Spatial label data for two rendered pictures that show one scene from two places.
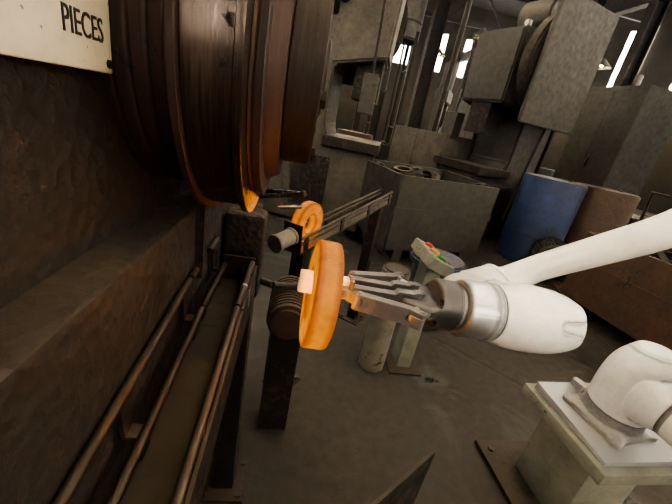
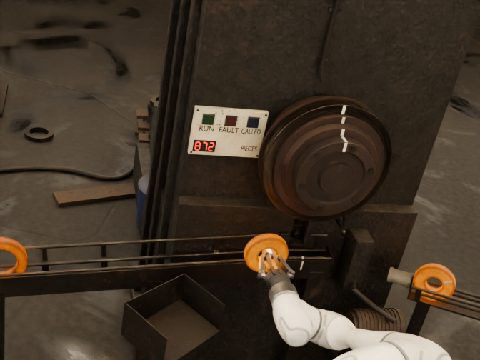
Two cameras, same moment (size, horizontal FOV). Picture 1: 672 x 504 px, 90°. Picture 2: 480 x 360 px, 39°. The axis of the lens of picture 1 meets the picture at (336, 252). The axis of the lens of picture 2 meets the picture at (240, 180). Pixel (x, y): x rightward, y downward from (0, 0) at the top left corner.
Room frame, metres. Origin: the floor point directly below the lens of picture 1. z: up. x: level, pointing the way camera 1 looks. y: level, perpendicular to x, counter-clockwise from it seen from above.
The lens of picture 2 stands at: (0.00, -1.90, 2.19)
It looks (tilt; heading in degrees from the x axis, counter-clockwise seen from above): 29 degrees down; 82
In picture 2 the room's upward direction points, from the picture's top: 12 degrees clockwise
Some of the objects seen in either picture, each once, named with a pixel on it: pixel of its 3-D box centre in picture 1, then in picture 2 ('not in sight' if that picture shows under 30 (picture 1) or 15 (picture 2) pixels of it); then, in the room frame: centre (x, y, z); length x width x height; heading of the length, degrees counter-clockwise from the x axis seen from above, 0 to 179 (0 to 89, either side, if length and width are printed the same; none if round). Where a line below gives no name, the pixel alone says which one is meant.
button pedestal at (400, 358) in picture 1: (416, 309); not in sight; (1.38, -0.42, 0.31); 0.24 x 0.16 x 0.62; 9
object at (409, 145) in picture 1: (421, 171); not in sight; (4.94, -0.96, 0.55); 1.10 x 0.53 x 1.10; 29
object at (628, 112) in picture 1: (597, 172); not in sight; (4.79, -3.21, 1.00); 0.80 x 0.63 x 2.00; 14
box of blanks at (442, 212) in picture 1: (416, 208); not in sight; (3.22, -0.68, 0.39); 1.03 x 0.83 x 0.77; 114
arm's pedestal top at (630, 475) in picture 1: (600, 428); not in sight; (0.83, -0.91, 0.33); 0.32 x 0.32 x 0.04; 12
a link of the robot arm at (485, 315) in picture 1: (470, 308); (283, 296); (0.46, -0.22, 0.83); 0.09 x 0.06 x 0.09; 9
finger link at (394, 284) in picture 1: (381, 289); (276, 266); (0.45, -0.08, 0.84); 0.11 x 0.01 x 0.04; 98
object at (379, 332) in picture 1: (383, 319); not in sight; (1.32, -0.27, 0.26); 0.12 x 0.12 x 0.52
